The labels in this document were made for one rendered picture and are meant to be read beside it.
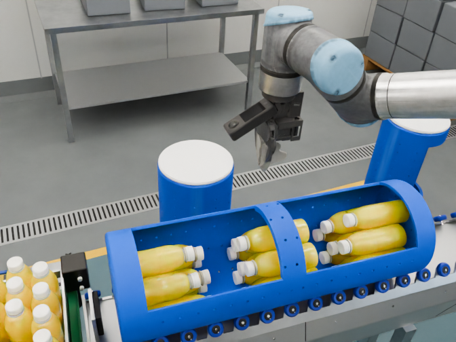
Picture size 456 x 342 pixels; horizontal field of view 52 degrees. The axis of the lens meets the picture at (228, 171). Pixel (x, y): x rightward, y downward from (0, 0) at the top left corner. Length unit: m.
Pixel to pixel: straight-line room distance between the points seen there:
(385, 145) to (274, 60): 1.38
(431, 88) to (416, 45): 3.84
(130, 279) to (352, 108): 0.61
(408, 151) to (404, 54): 2.69
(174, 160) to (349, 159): 2.19
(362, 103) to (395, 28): 3.97
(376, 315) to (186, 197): 0.74
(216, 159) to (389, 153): 0.86
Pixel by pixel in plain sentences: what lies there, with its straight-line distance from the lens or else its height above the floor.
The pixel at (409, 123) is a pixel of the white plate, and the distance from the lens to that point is 2.20.
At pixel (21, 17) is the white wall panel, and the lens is 4.30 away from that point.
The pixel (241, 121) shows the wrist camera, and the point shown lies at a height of 1.55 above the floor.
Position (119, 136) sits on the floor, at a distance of 3.82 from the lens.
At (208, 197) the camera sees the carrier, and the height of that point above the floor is 0.97.
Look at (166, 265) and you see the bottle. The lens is 1.20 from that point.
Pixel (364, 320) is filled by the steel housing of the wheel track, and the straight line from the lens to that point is 1.56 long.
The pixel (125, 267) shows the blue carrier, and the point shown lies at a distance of 1.13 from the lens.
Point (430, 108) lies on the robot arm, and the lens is 0.90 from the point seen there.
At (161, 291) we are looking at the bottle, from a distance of 1.19.
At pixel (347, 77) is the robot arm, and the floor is 1.71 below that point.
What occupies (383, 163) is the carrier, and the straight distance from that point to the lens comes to 2.29.
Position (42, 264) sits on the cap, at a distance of 1.35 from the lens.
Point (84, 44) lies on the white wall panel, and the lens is 4.43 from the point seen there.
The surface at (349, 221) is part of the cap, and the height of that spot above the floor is 1.16.
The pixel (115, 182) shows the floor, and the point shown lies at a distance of 3.35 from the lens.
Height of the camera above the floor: 2.06
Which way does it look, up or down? 37 degrees down
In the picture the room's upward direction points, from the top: 4 degrees clockwise
